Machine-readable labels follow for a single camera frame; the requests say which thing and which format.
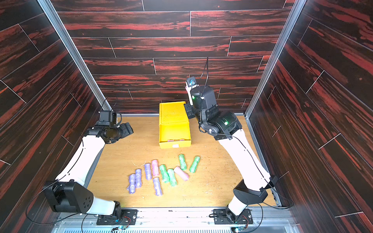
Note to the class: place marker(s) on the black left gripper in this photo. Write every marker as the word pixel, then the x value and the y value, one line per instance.
pixel 126 132

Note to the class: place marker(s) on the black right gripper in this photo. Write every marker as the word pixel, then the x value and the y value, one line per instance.
pixel 189 109

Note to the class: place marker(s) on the yellow plastic drawer box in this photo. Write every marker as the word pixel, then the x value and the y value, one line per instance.
pixel 173 124

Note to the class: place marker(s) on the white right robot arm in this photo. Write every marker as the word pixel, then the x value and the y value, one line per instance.
pixel 226 129

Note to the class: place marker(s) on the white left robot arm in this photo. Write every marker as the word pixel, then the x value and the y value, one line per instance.
pixel 68 194

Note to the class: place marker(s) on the purple trash bag roll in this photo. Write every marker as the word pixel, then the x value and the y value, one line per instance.
pixel 148 171
pixel 157 186
pixel 132 184
pixel 138 178

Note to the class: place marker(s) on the green trash bag roll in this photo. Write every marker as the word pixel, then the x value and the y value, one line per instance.
pixel 172 177
pixel 164 173
pixel 195 164
pixel 182 161

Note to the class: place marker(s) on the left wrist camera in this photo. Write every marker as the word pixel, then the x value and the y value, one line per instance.
pixel 107 118

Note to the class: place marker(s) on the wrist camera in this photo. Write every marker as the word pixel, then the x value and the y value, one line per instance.
pixel 191 82
pixel 107 118

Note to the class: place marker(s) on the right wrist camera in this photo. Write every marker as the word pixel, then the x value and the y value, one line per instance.
pixel 191 82

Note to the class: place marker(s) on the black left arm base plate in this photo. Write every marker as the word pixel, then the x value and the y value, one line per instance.
pixel 127 217

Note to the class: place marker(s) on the aluminium enclosure frame rail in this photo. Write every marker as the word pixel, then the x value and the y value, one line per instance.
pixel 66 39

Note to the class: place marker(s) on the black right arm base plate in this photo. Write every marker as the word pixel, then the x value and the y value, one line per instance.
pixel 223 216

